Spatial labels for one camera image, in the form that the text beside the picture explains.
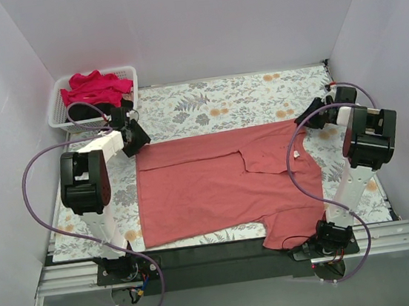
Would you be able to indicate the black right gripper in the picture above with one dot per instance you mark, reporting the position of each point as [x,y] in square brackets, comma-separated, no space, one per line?
[317,114]

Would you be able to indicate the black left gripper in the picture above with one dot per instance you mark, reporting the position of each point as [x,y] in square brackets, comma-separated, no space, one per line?
[134,135]

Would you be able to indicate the salmon pink t-shirt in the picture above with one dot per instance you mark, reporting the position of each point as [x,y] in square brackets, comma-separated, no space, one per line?
[199,185]

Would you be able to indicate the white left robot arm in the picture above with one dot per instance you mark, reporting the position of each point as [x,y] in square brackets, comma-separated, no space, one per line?
[85,186]

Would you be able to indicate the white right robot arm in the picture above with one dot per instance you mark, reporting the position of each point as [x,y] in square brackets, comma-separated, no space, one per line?
[368,144]

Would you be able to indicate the black t-shirt in basket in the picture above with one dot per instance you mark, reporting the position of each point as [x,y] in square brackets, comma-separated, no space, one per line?
[83,112]

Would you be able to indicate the magenta t-shirt in basket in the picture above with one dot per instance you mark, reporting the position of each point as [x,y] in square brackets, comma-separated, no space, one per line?
[96,88]

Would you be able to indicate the white plastic laundry basket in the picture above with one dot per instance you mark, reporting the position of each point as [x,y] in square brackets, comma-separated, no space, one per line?
[57,111]

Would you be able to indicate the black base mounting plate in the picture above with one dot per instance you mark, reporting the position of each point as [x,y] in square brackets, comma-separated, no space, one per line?
[217,264]

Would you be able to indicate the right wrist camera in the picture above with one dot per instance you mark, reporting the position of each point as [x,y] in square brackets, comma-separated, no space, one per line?
[330,87]

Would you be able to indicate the aluminium frame rail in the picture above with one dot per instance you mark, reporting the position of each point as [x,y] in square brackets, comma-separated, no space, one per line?
[78,277]

